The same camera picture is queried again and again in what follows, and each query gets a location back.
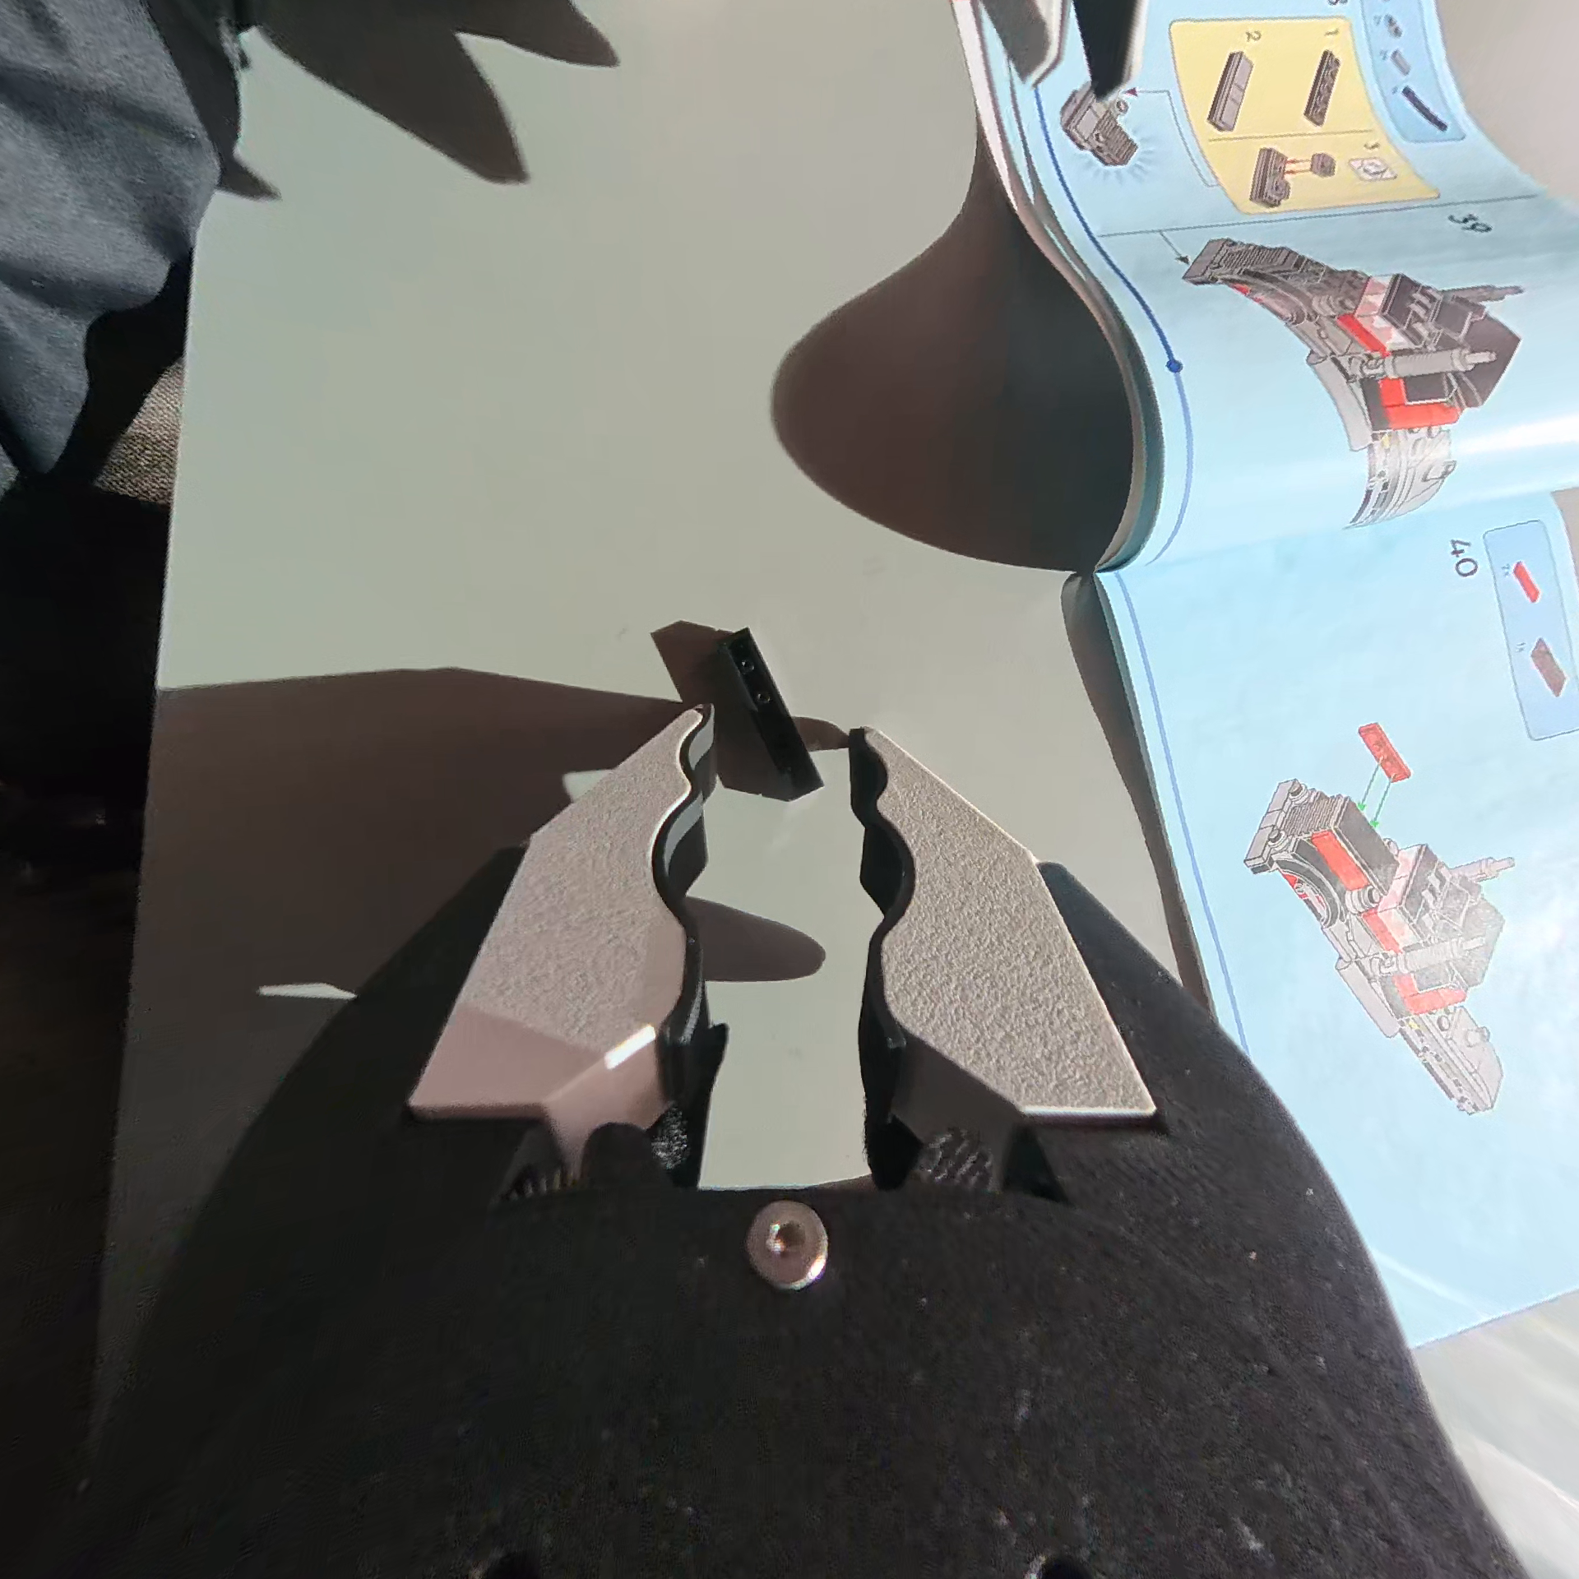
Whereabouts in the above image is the black toy brick plate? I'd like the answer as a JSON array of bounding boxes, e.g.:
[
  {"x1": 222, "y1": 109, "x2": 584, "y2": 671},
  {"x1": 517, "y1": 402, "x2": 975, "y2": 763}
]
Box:
[{"x1": 709, "y1": 626, "x2": 823, "y2": 807}]

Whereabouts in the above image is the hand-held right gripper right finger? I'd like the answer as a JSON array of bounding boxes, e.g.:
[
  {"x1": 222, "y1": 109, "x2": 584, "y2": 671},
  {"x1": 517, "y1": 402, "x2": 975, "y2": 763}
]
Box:
[{"x1": 846, "y1": 726, "x2": 1162, "y2": 1167}]

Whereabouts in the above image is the blue instruction booklet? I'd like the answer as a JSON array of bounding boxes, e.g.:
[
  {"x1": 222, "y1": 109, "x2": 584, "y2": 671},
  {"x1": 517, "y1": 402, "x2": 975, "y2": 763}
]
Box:
[{"x1": 955, "y1": 0, "x2": 1579, "y2": 1352}]

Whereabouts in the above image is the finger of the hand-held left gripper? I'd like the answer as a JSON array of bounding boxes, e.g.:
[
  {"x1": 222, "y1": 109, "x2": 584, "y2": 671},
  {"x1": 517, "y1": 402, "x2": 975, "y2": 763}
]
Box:
[
  {"x1": 1075, "y1": 0, "x2": 1165, "y2": 81},
  {"x1": 977, "y1": 0, "x2": 1079, "y2": 87}
]

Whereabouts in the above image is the grey desk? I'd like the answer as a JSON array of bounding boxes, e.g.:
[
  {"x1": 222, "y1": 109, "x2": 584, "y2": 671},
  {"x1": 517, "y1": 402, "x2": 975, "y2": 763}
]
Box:
[{"x1": 96, "y1": 0, "x2": 1579, "y2": 1395}]

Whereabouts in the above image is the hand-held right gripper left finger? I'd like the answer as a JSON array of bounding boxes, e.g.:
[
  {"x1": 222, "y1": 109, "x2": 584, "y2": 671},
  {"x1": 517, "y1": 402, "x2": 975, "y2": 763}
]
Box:
[{"x1": 408, "y1": 703, "x2": 731, "y2": 1149}]

